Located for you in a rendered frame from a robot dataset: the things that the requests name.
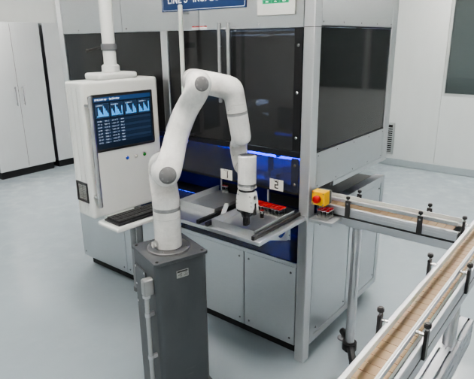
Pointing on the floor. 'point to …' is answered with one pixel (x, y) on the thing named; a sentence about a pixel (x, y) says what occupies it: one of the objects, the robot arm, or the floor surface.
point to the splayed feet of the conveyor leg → (347, 345)
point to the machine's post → (307, 172)
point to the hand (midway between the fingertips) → (246, 220)
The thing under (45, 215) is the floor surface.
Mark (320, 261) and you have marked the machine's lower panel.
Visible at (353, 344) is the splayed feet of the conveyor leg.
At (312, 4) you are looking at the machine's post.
